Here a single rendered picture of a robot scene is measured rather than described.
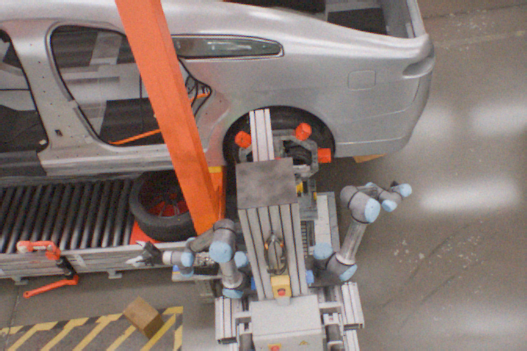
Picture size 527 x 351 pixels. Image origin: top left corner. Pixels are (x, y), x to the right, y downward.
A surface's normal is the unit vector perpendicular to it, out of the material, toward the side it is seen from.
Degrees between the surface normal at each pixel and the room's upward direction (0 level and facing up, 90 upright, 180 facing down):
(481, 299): 0
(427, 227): 0
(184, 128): 90
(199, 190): 90
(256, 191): 0
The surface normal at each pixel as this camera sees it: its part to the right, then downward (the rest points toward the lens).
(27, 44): -0.05, 0.33
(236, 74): 0.00, 0.67
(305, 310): -0.10, -0.63
